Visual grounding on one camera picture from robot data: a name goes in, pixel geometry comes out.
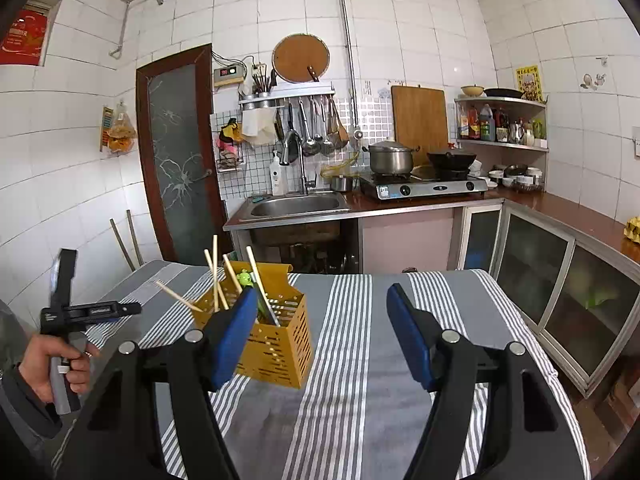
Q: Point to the white soap bottle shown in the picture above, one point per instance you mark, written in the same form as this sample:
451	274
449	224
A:
278	179

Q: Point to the faucet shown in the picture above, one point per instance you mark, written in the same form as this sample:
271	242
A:
293	137

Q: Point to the steel cooking pot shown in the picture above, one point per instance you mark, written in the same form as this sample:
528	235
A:
390	158

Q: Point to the rectangular wooden cutting board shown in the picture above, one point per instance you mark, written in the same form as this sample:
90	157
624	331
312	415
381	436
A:
420	120

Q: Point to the corner wall shelf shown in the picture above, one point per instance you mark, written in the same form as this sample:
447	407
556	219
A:
504	128

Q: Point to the yellow plastic utensil basket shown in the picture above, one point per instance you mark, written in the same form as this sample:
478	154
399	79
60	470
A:
278	354

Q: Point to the yellow egg tray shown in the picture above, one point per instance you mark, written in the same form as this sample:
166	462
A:
632	230

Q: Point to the red wall poster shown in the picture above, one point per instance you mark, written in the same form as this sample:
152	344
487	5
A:
25	39

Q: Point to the white kitchen cabinet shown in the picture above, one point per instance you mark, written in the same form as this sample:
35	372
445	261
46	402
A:
578	297

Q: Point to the dark framed glass door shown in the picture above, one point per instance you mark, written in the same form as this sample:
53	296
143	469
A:
174	102

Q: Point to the black wok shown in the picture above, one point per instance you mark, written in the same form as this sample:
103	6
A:
453	164

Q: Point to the grey striped tablecloth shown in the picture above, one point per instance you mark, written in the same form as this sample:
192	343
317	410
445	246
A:
359	415

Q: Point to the wooden chopstick in basket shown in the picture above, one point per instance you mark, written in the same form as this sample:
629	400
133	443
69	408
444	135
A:
231	275

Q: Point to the hanging utensil rack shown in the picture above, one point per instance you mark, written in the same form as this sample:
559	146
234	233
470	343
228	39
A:
267	117

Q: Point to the gas stove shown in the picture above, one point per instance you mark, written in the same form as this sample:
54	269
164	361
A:
385	188

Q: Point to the round wooden cutting board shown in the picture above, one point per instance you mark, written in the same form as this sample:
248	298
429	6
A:
300	58

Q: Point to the orange hanging bag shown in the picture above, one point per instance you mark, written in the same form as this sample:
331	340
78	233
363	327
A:
117	133

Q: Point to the steel sink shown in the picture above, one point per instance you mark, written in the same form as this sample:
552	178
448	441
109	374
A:
290	206

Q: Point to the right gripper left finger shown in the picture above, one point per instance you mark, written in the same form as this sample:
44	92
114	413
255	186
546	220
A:
199	364

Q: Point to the cream chopstick at right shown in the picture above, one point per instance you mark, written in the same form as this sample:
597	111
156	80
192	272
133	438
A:
177	297

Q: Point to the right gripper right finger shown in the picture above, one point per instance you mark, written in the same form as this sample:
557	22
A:
442	362

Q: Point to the wooden chopstick a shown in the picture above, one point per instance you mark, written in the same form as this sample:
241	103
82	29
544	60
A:
219	300

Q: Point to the yellow wall sticker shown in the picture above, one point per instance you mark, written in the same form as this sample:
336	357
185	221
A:
529	83

